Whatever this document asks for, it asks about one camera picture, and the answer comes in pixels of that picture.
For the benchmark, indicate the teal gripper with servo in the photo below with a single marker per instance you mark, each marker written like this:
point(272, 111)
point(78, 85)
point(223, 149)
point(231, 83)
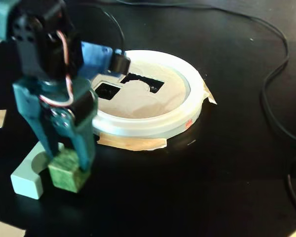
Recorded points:
point(29, 97)

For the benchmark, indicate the green square wooden block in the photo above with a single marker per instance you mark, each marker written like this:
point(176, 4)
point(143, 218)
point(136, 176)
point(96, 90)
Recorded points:
point(66, 172)

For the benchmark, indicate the pale green arch block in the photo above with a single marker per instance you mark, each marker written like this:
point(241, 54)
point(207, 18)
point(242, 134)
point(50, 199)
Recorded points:
point(24, 177)

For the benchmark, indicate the long masking tape strip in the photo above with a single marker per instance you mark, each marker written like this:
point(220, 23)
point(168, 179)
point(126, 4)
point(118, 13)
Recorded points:
point(133, 143)

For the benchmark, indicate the tan cardboard lid with holes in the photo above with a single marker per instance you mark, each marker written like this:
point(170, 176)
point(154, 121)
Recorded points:
point(143, 103)

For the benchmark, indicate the large masking tape piece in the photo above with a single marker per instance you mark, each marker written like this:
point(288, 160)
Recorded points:
point(5, 229)

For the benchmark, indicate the crumpled masking tape strip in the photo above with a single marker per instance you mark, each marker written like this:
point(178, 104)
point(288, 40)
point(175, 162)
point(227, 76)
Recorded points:
point(208, 95)

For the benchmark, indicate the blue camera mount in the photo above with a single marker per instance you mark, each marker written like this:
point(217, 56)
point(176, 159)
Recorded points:
point(93, 56)

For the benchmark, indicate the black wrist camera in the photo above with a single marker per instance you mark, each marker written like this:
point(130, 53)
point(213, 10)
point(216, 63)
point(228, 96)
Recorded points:
point(119, 64)

